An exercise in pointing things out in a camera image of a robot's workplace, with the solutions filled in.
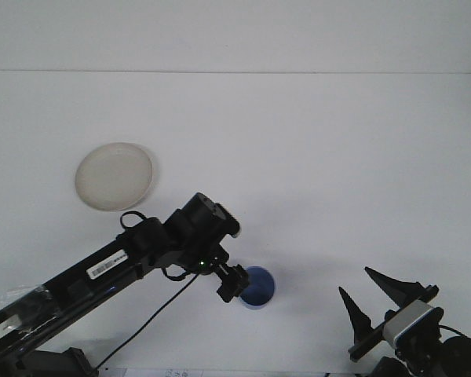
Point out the pale blue cup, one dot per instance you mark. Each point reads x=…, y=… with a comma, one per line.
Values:
x=261, y=288

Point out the pale round plate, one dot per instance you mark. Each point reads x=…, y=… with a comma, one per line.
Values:
x=114, y=176

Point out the white printed paper sheet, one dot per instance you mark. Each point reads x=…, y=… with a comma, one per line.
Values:
x=157, y=372

